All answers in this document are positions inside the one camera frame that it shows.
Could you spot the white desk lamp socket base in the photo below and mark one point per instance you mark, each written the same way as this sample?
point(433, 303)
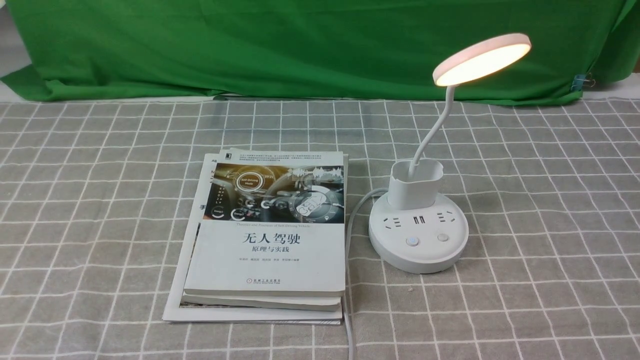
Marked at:
point(413, 226)

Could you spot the white self-driving textbook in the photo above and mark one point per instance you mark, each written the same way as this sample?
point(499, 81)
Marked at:
point(273, 225)

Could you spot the middle white book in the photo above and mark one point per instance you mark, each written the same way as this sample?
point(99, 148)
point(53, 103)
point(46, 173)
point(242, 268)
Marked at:
point(315, 304)

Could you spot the white bottom magazine book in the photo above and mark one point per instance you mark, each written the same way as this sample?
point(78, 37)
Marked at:
point(177, 311)

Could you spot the grey checked tablecloth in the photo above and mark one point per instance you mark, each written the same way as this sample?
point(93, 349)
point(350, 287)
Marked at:
point(95, 199)

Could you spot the blue binder clip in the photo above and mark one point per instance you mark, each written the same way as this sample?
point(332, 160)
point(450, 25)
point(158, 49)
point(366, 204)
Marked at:
point(582, 82)

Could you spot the green backdrop cloth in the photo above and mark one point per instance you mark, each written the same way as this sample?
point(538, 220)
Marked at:
point(359, 49)

